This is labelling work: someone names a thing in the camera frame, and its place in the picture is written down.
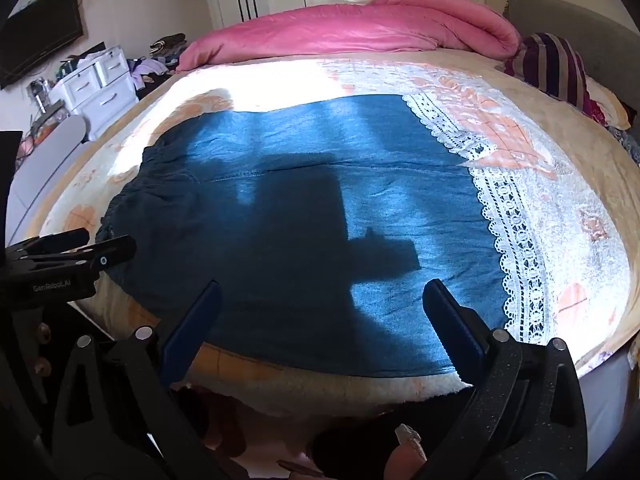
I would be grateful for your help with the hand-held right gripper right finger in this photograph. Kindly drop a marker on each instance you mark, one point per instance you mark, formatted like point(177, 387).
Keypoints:
point(452, 322)

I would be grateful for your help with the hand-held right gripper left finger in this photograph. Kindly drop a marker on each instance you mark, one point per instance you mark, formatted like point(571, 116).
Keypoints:
point(192, 322)

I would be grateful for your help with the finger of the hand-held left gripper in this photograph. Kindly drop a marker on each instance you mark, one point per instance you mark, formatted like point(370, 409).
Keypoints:
point(112, 254)
point(55, 241)

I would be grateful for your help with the grey oval board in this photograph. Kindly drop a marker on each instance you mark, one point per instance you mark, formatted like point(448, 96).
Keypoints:
point(45, 165)

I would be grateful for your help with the white drawer cabinet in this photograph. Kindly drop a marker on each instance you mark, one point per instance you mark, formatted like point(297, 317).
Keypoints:
point(95, 90)

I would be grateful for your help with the cream floral fleece blanket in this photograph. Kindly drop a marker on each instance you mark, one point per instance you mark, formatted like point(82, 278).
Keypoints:
point(565, 210)

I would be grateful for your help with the black television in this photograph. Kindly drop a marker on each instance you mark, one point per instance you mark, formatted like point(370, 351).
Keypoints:
point(35, 40)

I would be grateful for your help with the pile of clothes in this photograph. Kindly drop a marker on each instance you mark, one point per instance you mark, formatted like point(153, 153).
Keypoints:
point(160, 55)

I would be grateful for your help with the beige pillow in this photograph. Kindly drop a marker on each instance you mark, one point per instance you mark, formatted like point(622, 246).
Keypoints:
point(607, 102)

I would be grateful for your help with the purple striped pillow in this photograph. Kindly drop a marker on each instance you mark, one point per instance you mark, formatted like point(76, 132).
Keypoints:
point(550, 67)

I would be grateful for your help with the pink comforter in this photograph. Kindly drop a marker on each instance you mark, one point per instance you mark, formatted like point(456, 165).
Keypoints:
point(350, 30)

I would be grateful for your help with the grey headboard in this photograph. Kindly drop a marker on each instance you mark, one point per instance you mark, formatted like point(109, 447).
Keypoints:
point(575, 15)

